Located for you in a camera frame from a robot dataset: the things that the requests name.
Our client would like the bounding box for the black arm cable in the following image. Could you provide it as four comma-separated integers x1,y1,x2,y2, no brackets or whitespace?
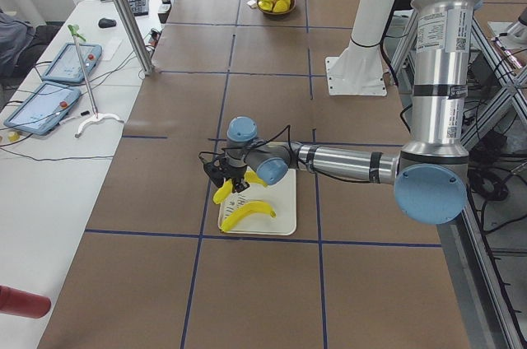
198,124,318,173

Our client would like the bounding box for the yellow banana with dark tip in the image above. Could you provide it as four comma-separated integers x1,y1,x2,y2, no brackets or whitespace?
220,201,277,232

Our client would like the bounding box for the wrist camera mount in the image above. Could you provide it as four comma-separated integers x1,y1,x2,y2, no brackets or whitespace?
198,154,222,181

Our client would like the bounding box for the aluminium profile post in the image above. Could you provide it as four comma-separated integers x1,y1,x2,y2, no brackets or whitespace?
113,0,154,77

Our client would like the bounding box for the white metal base plate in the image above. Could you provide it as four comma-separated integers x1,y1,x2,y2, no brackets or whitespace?
325,55,387,96

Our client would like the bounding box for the teach pendant near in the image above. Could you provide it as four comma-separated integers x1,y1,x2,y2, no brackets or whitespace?
4,81,81,136

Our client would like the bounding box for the yellow pear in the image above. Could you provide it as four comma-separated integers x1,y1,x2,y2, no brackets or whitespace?
273,0,290,13
258,1,274,12

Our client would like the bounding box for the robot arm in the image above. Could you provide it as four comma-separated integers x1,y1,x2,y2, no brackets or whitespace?
203,0,483,225

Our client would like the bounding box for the red cylinder object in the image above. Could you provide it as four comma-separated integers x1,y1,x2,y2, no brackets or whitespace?
1,286,51,319

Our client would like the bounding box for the yellow pear upper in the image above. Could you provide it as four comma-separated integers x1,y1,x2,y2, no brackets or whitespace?
258,1,274,12

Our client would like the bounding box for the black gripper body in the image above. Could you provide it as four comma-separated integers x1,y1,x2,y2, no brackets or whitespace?
220,153,247,180

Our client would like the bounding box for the curved yellow banana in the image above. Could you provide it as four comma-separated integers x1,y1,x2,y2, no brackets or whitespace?
212,170,268,204

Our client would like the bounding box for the black computer mouse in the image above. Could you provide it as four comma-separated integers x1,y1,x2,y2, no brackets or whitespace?
98,18,116,29

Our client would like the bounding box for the white stand with rod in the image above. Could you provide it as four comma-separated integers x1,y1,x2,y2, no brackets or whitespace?
68,25,124,138

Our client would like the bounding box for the white bear print tray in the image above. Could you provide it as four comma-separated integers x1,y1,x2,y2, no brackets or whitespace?
213,169,296,235

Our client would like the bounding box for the teach pendant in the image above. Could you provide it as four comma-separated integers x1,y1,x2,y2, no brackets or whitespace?
4,81,81,136
41,43,102,84

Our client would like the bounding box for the teach pendant far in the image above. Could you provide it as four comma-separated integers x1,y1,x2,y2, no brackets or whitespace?
41,43,102,84

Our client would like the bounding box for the yellow pear lower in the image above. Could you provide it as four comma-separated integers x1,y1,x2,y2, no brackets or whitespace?
273,0,290,13

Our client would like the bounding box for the brown wicker basket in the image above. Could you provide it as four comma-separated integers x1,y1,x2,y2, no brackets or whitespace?
257,0,296,16

